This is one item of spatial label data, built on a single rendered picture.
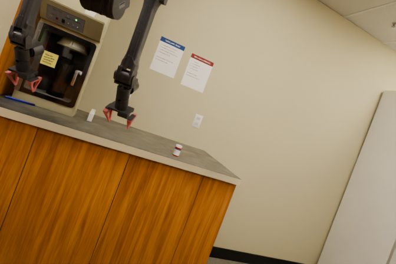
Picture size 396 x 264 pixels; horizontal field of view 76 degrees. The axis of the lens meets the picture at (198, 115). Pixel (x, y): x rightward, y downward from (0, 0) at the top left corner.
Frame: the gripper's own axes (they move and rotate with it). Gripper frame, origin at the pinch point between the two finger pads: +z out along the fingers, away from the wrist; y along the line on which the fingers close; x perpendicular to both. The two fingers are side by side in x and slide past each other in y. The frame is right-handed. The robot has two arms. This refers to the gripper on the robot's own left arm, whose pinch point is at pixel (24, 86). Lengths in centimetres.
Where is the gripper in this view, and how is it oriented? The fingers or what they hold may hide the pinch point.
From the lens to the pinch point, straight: 148.2
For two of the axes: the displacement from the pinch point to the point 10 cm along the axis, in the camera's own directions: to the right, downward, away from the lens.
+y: -9.3, -3.5, 0.7
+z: -2.8, 8.2, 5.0
